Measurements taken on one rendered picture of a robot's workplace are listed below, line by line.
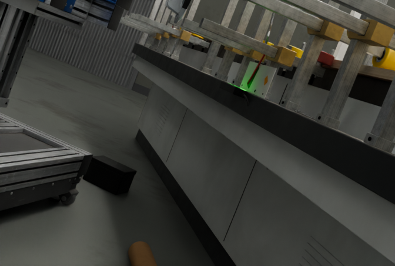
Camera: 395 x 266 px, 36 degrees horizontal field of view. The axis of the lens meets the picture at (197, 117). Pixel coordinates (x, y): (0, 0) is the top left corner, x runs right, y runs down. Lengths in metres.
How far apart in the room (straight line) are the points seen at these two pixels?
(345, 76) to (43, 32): 8.49
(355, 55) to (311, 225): 0.58
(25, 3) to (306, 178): 1.02
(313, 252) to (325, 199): 0.41
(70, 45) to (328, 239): 8.10
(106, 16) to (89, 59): 7.18
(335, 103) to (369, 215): 0.36
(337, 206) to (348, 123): 0.53
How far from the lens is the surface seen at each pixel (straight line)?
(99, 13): 2.28
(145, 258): 2.05
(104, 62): 9.35
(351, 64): 1.54
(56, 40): 9.71
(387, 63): 1.81
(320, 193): 1.47
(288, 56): 1.93
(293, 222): 1.98
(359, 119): 1.83
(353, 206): 1.34
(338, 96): 1.53
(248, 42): 1.92
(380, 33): 1.48
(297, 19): 1.70
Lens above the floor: 0.72
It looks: 5 degrees down
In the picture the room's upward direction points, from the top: 22 degrees clockwise
